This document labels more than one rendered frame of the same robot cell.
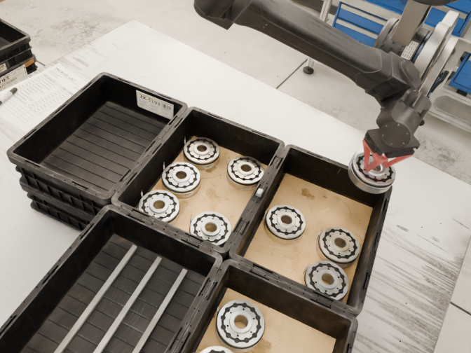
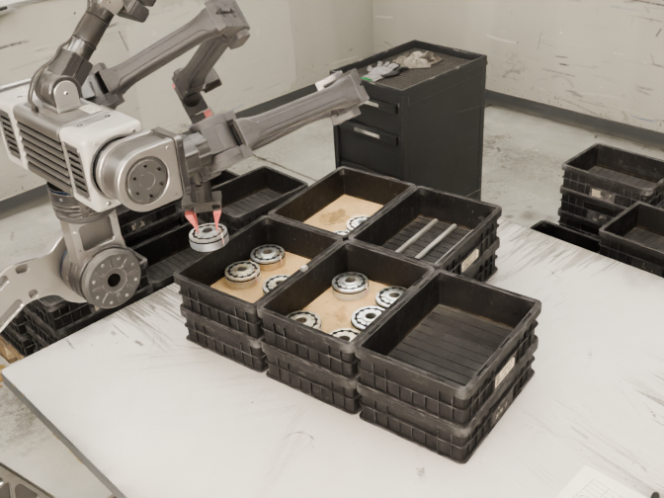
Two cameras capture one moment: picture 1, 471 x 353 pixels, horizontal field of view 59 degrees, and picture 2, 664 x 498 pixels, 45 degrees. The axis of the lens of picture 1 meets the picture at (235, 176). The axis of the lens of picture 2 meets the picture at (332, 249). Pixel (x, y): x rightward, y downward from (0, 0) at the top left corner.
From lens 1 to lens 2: 242 cm
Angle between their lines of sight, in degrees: 98
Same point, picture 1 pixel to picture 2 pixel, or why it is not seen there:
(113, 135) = (448, 375)
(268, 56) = not seen: outside the picture
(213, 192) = (339, 319)
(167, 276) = not seen: hidden behind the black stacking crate
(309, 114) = (144, 484)
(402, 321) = not seen: hidden behind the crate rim
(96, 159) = (462, 351)
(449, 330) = (45, 484)
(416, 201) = (96, 365)
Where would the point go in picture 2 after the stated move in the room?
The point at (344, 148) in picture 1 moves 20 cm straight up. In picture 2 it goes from (131, 427) to (116, 365)
